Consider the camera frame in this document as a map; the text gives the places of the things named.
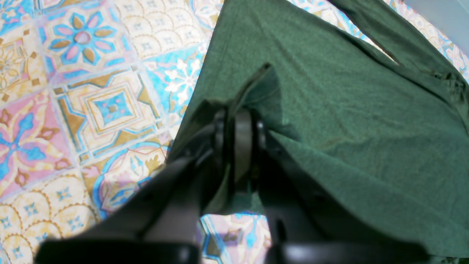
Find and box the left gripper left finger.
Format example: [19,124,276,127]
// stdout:
[35,110,226,264]

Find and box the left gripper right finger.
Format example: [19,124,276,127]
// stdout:
[233,109,429,264]

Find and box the dark green long-sleeve shirt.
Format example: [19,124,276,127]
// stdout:
[169,0,469,264]

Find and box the colourful patterned tablecloth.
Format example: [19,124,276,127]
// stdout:
[0,0,469,264]

